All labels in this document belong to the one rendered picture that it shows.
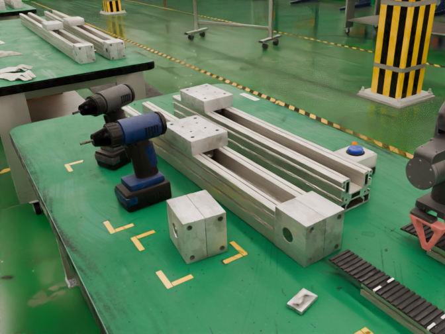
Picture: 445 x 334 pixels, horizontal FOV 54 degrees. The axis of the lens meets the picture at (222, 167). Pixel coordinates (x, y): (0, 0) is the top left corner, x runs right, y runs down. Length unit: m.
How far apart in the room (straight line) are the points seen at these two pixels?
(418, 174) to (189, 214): 0.42
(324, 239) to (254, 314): 0.21
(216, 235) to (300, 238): 0.16
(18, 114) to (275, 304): 1.94
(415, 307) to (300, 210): 0.26
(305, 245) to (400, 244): 0.22
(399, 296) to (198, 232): 0.37
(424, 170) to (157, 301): 0.51
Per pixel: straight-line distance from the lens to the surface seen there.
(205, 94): 1.46
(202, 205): 0.89
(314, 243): 0.87
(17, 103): 2.48
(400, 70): 4.20
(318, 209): 0.88
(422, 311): 0.79
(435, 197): 0.90
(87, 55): 2.62
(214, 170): 1.04
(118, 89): 1.26
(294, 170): 1.11
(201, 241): 0.87
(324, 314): 0.80
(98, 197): 1.16
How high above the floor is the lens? 1.34
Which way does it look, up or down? 27 degrees down
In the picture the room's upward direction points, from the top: 3 degrees counter-clockwise
